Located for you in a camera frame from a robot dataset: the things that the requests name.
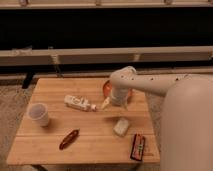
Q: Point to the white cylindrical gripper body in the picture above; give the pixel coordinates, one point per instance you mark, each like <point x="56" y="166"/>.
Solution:
<point x="118" y="96"/>

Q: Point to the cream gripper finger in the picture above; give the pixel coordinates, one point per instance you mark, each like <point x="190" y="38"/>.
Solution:
<point x="125" y="106"/>
<point x="105" y="103"/>

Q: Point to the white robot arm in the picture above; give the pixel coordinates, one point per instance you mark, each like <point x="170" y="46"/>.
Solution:
<point x="187" y="115"/>

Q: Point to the orange bowl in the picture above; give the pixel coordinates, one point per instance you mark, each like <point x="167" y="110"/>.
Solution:
<point x="107" y="88"/>

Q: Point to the white plastic bottle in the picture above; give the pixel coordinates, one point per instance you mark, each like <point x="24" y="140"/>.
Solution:
<point x="79" y="103"/>

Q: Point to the red black rectangular package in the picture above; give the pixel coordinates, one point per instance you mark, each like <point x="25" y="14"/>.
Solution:
<point x="138" y="147"/>

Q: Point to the wooden table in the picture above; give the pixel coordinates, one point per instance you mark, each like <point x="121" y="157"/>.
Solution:
<point x="96" y="143"/>

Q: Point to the brown red elongated object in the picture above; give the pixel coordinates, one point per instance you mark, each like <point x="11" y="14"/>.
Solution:
<point x="69" y="139"/>

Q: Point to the grey metal rail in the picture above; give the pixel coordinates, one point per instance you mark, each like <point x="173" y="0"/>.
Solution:
<point x="27" y="57"/>

